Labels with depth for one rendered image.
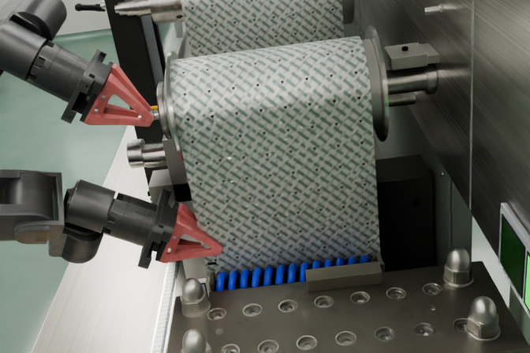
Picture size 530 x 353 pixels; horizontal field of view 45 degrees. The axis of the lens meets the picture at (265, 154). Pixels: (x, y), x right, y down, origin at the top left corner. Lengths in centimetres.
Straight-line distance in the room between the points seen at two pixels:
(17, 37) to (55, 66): 5
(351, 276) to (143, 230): 27
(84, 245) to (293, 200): 28
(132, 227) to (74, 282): 38
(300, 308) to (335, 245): 11
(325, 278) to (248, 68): 28
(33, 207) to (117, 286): 37
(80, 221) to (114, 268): 36
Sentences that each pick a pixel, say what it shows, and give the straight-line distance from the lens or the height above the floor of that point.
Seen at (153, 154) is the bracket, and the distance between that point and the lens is 90.
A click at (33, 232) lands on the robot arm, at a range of 81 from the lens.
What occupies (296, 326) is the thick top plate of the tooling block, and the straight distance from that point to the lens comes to 79.
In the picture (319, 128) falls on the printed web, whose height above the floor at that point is 123.
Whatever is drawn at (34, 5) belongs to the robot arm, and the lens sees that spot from 86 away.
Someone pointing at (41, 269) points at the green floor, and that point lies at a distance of 301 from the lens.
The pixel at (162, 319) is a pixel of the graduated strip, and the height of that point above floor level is 90.
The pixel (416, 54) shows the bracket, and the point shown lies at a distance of 82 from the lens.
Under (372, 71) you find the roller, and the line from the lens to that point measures 79.
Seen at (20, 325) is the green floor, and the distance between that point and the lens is 272.
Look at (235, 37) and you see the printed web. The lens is 99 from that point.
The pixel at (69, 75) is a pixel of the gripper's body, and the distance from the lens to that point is 80.
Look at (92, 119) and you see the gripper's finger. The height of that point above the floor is 127.
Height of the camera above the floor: 155
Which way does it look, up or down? 26 degrees down
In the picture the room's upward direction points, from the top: 8 degrees counter-clockwise
